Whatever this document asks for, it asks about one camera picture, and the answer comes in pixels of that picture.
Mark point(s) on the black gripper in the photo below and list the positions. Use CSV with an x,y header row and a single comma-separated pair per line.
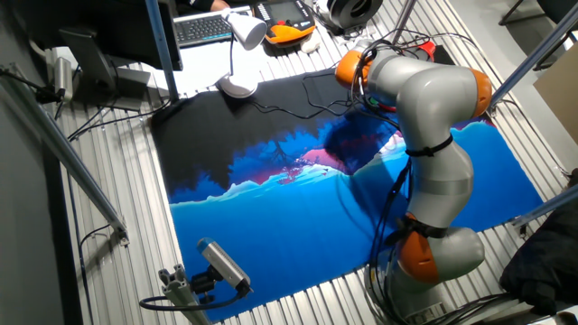
x,y
372,99

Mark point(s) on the dark sleeved forearm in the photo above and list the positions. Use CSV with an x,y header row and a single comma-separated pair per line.
x,y
194,4

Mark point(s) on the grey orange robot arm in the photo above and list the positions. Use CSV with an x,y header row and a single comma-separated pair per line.
x,y
433,104

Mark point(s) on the white desk lamp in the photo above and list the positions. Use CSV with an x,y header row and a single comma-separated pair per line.
x,y
248,29

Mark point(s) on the landscape print desk mat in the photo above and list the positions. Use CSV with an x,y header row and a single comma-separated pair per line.
x,y
271,234

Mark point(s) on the white desk sheet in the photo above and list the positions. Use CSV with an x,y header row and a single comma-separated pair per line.
x,y
198,67

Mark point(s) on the person hand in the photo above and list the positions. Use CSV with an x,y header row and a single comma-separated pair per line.
x,y
220,4

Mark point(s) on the red emergency stop box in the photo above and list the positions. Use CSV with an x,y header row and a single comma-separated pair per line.
x,y
426,49

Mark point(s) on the silver metal pole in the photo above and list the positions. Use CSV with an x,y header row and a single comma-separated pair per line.
x,y
403,20

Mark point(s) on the orange grey teach pendant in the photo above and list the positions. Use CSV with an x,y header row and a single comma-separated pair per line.
x,y
286,20

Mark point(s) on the black computer keyboard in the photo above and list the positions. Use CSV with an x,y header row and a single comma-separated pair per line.
x,y
203,28

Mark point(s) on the brown cardboard sheet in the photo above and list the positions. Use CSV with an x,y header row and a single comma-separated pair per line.
x,y
560,95

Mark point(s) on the black chair legs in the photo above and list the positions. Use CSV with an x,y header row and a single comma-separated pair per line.
x,y
553,6

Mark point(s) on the black fabric bag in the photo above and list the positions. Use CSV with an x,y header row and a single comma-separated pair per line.
x,y
542,262

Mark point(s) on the black computer monitor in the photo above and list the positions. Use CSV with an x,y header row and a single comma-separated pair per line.
x,y
113,27

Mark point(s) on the short aluminium profile stub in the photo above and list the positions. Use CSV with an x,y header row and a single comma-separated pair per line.
x,y
180,293

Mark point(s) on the blue aluminium frame beam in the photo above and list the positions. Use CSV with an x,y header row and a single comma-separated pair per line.
x,y
542,46
546,207

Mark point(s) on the blue aluminium frame post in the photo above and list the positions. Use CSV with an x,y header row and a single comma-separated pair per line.
x,y
161,45

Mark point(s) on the silver camera blue cap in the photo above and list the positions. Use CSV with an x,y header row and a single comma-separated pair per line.
x,y
223,264

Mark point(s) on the black camera ball mount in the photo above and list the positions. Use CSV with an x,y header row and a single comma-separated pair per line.
x,y
203,284

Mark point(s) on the small silver camera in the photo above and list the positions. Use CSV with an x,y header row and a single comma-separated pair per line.
x,y
63,77

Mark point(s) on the grey aluminium frame beam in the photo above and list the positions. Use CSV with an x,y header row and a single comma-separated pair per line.
x,y
63,149

